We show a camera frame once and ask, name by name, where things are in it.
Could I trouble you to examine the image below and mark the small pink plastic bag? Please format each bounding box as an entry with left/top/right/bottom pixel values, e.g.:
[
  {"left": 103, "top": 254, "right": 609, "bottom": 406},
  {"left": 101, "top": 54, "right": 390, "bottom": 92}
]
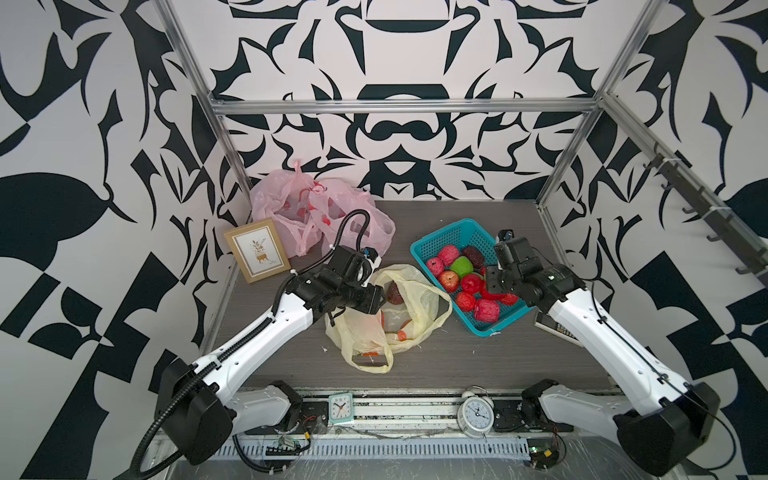
[{"left": 305, "top": 176, "right": 397, "bottom": 259}]

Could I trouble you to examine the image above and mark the green apple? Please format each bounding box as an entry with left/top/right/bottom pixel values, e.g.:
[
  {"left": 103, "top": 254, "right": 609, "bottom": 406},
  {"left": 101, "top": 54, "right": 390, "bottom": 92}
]
[{"left": 449, "top": 256, "right": 475, "bottom": 279}]

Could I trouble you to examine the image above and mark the wooden picture frame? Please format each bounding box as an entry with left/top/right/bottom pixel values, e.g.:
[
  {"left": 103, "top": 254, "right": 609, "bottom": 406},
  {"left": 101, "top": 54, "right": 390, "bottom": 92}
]
[{"left": 224, "top": 219, "right": 291, "bottom": 284}]

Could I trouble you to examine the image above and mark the right circuit board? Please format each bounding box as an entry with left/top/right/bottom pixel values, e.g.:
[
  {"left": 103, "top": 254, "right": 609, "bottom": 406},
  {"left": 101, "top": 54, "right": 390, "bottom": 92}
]
[{"left": 528, "top": 441, "right": 567, "bottom": 471}]

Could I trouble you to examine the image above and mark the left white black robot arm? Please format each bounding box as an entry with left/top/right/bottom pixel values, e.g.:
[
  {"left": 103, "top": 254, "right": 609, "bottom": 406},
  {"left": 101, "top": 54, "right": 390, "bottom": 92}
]
[{"left": 146, "top": 246, "right": 385, "bottom": 465}]

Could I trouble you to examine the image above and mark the round silver alarm clock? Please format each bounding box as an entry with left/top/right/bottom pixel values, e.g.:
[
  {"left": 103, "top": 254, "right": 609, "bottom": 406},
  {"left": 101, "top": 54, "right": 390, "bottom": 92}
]
[{"left": 456, "top": 390, "right": 495, "bottom": 439}]

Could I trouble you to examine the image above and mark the wall hook rail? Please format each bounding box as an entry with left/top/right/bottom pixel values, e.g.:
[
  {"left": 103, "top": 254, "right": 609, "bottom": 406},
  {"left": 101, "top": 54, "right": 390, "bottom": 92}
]
[{"left": 644, "top": 141, "right": 767, "bottom": 287}]

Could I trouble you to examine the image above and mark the white slotted cable duct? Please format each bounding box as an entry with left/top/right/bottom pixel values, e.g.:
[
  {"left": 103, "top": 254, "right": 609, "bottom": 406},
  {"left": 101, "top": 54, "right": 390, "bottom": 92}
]
[{"left": 241, "top": 437, "right": 530, "bottom": 461}]

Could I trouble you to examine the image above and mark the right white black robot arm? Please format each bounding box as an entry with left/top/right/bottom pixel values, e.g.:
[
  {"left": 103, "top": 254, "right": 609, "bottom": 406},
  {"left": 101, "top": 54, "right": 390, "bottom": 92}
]
[{"left": 485, "top": 230, "right": 720, "bottom": 476}]

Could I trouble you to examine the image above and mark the black corrugated cable hose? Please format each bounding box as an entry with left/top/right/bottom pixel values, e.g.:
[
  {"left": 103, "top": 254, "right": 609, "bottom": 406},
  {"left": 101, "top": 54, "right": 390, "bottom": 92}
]
[{"left": 113, "top": 208, "right": 372, "bottom": 480}]

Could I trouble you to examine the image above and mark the large pink plastic bag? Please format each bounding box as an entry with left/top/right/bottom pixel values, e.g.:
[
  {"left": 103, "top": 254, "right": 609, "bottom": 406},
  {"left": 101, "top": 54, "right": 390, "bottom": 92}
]
[{"left": 250, "top": 161, "right": 322, "bottom": 258}]

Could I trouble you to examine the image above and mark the yellow plastic bag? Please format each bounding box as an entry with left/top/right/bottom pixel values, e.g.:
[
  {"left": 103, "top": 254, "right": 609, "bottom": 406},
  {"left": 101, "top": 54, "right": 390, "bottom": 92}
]
[{"left": 325, "top": 264, "right": 453, "bottom": 374}]

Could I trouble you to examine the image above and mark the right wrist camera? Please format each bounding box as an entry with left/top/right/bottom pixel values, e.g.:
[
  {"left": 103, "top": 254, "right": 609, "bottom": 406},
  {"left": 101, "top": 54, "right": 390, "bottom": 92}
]
[{"left": 497, "top": 229, "right": 515, "bottom": 242}]

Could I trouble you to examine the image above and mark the left circuit board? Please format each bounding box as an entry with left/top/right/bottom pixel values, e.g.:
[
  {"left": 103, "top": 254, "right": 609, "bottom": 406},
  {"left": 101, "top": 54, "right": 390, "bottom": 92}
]
[{"left": 265, "top": 435, "right": 304, "bottom": 456}]

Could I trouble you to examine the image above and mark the small teal square clock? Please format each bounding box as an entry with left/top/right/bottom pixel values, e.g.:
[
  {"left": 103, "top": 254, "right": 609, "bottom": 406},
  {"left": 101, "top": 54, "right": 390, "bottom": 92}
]
[{"left": 328, "top": 392, "right": 354, "bottom": 425}]

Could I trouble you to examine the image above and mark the teal plastic basket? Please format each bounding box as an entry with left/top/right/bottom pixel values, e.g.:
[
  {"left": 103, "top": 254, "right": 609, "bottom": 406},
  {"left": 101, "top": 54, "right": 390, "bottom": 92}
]
[{"left": 410, "top": 219, "right": 530, "bottom": 337}]

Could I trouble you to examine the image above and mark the circuit board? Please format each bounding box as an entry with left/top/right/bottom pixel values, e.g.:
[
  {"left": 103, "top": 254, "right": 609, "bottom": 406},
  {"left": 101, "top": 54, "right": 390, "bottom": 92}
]
[
  {"left": 528, "top": 441, "right": 567, "bottom": 471},
  {"left": 265, "top": 435, "right": 304, "bottom": 456}
]

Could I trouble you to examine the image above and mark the red textured fruit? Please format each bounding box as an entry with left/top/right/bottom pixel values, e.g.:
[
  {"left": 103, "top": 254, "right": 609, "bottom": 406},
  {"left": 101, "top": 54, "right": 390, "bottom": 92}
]
[{"left": 473, "top": 299, "right": 501, "bottom": 324}]

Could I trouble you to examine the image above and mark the grey calculator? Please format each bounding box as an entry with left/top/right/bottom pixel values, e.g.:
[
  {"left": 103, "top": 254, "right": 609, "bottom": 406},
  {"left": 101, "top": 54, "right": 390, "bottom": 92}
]
[{"left": 534, "top": 312, "right": 583, "bottom": 347}]

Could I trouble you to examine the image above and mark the round red apple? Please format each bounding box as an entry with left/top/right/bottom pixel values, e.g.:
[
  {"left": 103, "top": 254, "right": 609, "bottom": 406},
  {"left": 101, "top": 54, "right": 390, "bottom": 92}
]
[{"left": 461, "top": 273, "right": 485, "bottom": 295}]

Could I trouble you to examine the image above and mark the dark maroon fruit yellow bag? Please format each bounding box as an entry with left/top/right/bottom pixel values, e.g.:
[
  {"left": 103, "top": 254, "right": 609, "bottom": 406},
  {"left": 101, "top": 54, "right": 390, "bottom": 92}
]
[{"left": 386, "top": 281, "right": 404, "bottom": 305}]

